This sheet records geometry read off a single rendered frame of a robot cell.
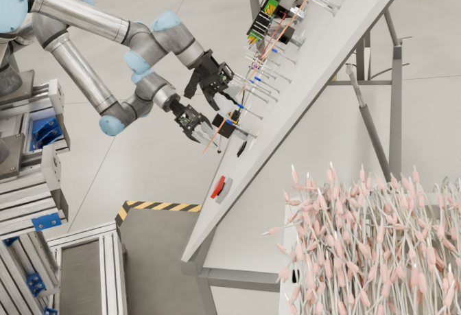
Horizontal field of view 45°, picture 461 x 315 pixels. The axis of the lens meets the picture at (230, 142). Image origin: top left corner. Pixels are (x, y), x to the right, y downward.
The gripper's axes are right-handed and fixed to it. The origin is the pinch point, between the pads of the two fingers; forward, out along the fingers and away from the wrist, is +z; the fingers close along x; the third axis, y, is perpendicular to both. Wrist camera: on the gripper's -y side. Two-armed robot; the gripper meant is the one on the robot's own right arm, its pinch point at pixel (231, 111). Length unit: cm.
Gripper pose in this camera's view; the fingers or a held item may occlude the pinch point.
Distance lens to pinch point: 168.6
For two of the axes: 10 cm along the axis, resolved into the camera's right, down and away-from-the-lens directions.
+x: 2.6, -6.2, 7.4
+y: 7.5, -3.4, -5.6
